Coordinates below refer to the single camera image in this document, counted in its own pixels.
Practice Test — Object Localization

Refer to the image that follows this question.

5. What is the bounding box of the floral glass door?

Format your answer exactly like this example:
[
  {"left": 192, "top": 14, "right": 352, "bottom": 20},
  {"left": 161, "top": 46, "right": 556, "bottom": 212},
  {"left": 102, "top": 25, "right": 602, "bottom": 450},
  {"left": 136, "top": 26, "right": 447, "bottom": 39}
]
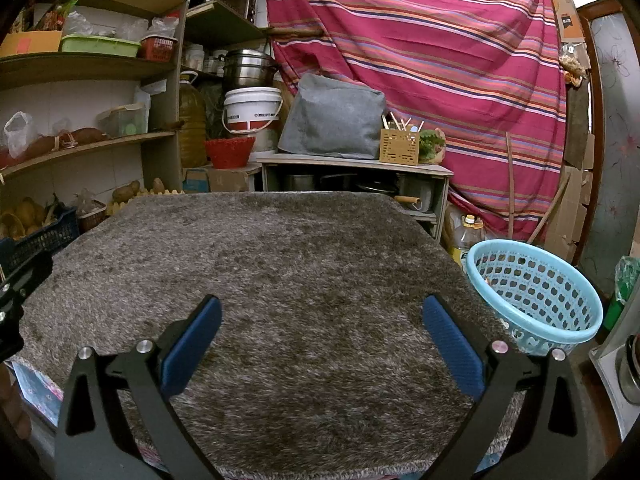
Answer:
[{"left": 580, "top": 5, "right": 640, "bottom": 281}]

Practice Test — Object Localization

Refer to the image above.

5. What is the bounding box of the grey fabric bag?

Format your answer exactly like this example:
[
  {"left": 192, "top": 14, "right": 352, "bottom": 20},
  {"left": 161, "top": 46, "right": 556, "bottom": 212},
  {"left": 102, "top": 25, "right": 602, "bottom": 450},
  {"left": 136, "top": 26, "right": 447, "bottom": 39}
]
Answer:
[{"left": 277, "top": 73, "right": 387, "bottom": 157}]

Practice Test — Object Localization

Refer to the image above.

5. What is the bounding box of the red green snack packet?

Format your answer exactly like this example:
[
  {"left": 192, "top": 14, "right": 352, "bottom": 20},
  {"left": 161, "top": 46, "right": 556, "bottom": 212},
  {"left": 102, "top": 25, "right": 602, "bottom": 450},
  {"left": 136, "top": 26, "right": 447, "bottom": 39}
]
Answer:
[{"left": 35, "top": 0, "right": 80, "bottom": 32}]

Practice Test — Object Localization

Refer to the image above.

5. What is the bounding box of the small brown woven basket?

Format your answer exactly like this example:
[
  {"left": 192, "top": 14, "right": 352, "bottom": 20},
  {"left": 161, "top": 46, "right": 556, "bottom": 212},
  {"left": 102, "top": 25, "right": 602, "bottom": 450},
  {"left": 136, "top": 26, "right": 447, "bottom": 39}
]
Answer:
[{"left": 75, "top": 199, "right": 108, "bottom": 233}]

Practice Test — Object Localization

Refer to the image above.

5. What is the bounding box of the black pan wooden handle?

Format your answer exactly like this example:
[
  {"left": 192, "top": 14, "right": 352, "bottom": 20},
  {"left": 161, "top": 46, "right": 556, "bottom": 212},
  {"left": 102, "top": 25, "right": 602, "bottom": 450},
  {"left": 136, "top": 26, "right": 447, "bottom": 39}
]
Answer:
[{"left": 357, "top": 180, "right": 423, "bottom": 211}]

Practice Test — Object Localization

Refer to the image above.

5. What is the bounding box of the steel pot with lid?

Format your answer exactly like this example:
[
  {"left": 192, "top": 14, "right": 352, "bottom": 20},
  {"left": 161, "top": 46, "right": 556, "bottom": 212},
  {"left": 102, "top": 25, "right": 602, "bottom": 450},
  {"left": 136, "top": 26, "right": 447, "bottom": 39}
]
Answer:
[{"left": 615, "top": 332, "right": 640, "bottom": 403}]

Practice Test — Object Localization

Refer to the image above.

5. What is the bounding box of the green plastic tray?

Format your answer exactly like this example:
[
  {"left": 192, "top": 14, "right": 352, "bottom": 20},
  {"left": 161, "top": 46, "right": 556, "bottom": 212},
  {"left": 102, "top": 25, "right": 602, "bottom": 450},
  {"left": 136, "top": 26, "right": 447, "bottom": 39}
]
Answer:
[{"left": 60, "top": 34, "right": 142, "bottom": 58}]

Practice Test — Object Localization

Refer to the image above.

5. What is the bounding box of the bamboo utensil holder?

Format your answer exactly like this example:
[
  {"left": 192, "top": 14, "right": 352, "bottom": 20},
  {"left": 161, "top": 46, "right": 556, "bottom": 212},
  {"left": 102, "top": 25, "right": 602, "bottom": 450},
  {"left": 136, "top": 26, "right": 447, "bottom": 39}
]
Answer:
[{"left": 379, "top": 128, "right": 420, "bottom": 166}]

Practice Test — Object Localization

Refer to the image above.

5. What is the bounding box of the small red plastic basket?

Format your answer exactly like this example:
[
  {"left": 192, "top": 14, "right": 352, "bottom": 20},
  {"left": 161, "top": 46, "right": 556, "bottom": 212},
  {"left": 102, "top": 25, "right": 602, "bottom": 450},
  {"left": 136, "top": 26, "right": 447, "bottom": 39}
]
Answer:
[{"left": 139, "top": 35, "right": 178, "bottom": 63}]

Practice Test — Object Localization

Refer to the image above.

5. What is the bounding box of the thin wooden stick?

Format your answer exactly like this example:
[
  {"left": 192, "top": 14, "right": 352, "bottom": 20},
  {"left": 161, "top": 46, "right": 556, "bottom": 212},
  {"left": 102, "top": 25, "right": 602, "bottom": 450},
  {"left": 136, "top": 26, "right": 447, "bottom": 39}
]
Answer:
[{"left": 505, "top": 131, "right": 521, "bottom": 241}]

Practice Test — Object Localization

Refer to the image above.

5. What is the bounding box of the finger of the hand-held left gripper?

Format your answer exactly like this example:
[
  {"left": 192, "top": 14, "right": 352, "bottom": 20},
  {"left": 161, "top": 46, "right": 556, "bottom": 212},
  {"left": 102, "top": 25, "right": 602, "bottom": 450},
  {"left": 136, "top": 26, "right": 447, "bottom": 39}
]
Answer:
[{"left": 0, "top": 249, "right": 53, "bottom": 312}]

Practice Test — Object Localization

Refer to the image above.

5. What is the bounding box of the red woven plastic bowl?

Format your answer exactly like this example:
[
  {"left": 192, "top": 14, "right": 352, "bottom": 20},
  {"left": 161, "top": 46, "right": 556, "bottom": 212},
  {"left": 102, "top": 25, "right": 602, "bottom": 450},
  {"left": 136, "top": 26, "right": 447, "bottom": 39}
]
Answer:
[{"left": 204, "top": 136, "right": 257, "bottom": 170}]

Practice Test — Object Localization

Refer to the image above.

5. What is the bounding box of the green plastic bag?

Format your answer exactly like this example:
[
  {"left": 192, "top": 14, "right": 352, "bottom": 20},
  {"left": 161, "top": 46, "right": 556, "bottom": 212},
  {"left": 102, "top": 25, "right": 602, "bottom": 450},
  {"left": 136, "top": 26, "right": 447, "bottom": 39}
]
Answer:
[{"left": 602, "top": 255, "right": 640, "bottom": 331}]

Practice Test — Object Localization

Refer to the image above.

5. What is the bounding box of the person's left hand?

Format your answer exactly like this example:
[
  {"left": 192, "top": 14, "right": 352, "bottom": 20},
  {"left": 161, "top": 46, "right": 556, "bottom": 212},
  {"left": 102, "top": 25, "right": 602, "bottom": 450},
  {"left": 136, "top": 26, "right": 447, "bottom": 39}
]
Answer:
[{"left": 0, "top": 362, "right": 33, "bottom": 443}]

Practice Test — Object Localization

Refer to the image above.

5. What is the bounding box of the cardboard egg tray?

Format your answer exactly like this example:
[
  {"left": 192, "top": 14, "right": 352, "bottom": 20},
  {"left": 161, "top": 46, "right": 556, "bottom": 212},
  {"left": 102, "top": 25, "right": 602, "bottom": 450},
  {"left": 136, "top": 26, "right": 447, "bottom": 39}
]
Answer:
[{"left": 107, "top": 187, "right": 186, "bottom": 217}]

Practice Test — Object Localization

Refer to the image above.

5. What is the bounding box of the green patterned bundle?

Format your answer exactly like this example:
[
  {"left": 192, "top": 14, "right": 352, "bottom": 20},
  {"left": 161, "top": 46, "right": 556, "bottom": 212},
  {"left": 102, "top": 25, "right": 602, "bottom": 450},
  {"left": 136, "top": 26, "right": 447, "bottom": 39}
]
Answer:
[{"left": 417, "top": 128, "right": 447, "bottom": 165}]

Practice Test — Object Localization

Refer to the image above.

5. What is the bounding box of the yellow oil jug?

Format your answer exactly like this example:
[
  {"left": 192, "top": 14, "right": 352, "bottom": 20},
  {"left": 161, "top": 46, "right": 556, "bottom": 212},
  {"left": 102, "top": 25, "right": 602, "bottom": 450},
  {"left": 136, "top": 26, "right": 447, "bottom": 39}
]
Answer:
[{"left": 177, "top": 71, "right": 208, "bottom": 168}]

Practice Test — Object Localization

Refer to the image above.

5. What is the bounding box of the floral tablecloth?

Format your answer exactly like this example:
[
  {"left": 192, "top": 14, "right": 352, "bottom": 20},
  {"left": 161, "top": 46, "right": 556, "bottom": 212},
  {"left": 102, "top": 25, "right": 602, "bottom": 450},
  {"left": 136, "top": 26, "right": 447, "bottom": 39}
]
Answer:
[{"left": 10, "top": 360, "right": 66, "bottom": 426}]

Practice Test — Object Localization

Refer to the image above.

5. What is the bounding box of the orange cardboard box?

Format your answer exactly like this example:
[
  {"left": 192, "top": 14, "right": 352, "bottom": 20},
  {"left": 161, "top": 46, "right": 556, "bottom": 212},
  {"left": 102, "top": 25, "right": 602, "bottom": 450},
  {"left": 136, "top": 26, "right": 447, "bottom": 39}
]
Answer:
[{"left": 0, "top": 30, "right": 63, "bottom": 58}]

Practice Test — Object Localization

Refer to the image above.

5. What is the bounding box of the white bucket red label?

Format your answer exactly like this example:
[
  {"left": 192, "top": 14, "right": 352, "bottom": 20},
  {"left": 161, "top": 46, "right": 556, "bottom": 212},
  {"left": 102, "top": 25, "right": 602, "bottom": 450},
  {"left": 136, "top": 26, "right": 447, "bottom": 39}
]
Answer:
[{"left": 222, "top": 87, "right": 284, "bottom": 136}]

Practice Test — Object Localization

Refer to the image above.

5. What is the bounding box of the white plastic bag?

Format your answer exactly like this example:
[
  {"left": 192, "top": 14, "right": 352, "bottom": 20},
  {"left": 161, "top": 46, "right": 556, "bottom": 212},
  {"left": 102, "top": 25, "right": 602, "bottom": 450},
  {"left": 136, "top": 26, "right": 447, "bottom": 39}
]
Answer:
[{"left": 2, "top": 111, "right": 35, "bottom": 159}]

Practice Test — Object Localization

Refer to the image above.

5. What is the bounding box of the yellow net bag of potatoes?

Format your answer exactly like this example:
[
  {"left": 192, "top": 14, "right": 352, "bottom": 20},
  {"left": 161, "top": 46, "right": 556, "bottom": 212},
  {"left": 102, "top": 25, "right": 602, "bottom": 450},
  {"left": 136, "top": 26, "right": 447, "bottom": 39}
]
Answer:
[{"left": 0, "top": 197, "right": 51, "bottom": 241}]

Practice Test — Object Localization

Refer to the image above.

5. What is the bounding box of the clear plastic container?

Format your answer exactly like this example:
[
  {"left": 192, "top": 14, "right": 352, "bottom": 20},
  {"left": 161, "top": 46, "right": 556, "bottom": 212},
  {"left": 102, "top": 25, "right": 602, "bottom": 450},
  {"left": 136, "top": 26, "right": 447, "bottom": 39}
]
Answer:
[{"left": 97, "top": 104, "right": 150, "bottom": 138}]

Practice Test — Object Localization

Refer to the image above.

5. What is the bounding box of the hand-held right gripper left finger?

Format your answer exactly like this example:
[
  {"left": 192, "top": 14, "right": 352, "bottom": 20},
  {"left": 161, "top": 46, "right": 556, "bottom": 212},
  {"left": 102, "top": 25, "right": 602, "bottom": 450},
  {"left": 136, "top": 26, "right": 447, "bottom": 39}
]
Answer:
[{"left": 54, "top": 295, "right": 223, "bottom": 480}]

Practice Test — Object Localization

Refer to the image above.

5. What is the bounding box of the reddish sweet potato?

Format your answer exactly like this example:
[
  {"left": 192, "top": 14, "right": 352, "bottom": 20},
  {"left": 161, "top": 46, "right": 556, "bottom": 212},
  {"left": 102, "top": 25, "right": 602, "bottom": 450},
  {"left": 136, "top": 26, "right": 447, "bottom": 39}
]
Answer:
[
  {"left": 25, "top": 135, "right": 61, "bottom": 158},
  {"left": 65, "top": 127, "right": 108, "bottom": 145}
]

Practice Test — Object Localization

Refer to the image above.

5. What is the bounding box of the red striped curtain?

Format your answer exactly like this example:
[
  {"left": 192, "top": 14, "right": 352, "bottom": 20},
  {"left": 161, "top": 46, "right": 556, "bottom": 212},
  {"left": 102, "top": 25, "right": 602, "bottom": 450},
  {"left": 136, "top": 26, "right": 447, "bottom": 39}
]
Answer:
[{"left": 264, "top": 0, "right": 568, "bottom": 243}]

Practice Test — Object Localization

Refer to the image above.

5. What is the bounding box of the flattened cardboard stack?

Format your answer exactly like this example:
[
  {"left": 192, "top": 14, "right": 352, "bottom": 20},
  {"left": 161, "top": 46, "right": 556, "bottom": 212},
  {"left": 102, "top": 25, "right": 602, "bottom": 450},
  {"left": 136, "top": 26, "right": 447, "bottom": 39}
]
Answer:
[{"left": 542, "top": 75, "right": 596, "bottom": 263}]

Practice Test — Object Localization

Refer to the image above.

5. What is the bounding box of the steel stock pot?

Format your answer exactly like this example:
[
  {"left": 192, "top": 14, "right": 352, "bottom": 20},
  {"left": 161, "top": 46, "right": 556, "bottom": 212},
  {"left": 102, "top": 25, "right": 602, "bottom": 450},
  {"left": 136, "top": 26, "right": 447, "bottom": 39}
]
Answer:
[{"left": 221, "top": 49, "right": 277, "bottom": 92}]

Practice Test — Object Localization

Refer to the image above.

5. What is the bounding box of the oil bottle yellow cap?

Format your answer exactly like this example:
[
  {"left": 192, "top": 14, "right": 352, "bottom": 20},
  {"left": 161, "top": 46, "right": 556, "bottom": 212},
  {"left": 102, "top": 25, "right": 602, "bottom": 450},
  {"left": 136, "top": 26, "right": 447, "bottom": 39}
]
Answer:
[{"left": 450, "top": 214, "right": 488, "bottom": 266}]

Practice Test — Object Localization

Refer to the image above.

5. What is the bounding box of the brown cardboard box blue print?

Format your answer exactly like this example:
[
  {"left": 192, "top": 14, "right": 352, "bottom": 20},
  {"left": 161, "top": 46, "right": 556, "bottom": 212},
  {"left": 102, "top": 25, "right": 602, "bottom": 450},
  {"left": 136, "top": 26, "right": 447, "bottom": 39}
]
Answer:
[{"left": 182, "top": 165, "right": 251, "bottom": 193}]

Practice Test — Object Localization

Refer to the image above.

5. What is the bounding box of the wooden shelf unit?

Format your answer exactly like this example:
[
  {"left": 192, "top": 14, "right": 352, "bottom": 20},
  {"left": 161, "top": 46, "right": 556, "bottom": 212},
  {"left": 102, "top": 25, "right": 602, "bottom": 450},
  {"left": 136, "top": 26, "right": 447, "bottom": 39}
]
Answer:
[{"left": 0, "top": 0, "right": 266, "bottom": 241}]

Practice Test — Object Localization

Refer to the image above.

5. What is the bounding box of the hanging ginger root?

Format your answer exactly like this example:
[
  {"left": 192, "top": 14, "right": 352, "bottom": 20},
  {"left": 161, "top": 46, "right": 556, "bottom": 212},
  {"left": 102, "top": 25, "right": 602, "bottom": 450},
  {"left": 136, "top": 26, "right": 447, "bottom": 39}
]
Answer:
[{"left": 560, "top": 52, "right": 587, "bottom": 83}]

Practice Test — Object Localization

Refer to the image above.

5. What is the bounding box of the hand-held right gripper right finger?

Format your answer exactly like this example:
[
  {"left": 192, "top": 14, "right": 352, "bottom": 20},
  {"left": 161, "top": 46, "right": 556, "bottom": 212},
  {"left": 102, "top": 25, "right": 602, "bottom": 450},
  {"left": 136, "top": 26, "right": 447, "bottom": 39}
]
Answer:
[{"left": 422, "top": 294, "right": 590, "bottom": 480}]

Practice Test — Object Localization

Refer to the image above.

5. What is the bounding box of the low wooden cabinet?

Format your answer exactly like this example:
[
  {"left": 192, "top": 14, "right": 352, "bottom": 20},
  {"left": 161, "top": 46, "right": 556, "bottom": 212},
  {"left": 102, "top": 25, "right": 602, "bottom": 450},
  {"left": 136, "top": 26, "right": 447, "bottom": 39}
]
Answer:
[{"left": 256, "top": 152, "right": 455, "bottom": 241}]

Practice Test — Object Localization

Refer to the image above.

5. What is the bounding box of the clear plastic bag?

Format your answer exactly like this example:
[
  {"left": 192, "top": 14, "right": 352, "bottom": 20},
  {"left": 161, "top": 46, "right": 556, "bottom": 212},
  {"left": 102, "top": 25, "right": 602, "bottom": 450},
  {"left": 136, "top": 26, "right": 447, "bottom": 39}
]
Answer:
[{"left": 62, "top": 10, "right": 151, "bottom": 41}]

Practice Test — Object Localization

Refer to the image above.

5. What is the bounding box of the light blue plastic basket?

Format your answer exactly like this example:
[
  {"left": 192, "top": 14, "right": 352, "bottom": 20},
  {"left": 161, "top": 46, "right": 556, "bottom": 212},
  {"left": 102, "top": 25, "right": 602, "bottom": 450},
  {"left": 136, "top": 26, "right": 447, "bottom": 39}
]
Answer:
[{"left": 465, "top": 239, "right": 605, "bottom": 356}]

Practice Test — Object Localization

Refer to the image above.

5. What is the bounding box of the grey shaggy mat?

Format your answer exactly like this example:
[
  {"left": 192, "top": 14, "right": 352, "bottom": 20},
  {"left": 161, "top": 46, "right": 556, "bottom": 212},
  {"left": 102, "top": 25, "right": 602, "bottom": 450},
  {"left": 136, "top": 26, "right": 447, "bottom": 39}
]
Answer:
[{"left": 10, "top": 191, "right": 526, "bottom": 480}]

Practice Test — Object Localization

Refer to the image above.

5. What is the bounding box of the blue plastic crate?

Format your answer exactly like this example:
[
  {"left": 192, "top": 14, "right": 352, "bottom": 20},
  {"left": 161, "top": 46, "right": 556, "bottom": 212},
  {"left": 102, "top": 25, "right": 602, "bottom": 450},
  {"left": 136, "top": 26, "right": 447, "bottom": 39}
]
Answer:
[{"left": 0, "top": 205, "right": 81, "bottom": 273}]

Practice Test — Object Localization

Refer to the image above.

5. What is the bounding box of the bundle of wooden chopsticks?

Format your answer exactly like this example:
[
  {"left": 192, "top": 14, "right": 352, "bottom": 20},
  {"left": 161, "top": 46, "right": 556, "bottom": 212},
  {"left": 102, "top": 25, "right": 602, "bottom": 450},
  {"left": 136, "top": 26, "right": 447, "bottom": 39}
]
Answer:
[{"left": 382, "top": 115, "right": 426, "bottom": 133}]

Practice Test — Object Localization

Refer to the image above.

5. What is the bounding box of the brown printed box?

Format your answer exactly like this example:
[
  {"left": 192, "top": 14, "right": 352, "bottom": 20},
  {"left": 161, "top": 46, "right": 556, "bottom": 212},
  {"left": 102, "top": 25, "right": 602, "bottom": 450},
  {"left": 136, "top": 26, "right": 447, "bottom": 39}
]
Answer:
[{"left": 10, "top": 5, "right": 36, "bottom": 33}]

